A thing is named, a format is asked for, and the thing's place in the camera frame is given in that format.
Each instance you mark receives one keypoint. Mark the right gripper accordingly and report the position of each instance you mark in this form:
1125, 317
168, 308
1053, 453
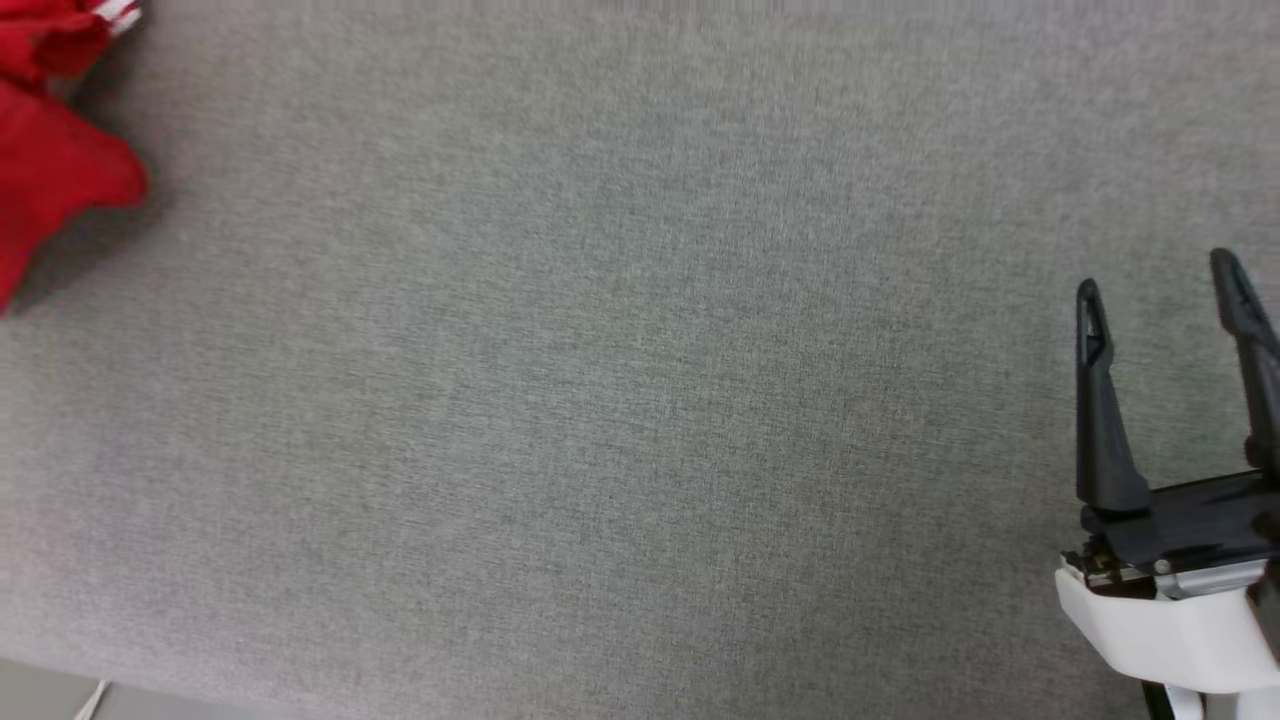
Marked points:
1190, 620

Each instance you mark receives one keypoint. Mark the red and white shirt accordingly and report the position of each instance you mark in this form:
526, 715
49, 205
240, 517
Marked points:
50, 170

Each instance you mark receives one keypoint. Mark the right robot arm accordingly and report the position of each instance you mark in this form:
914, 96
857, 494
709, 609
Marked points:
1175, 705

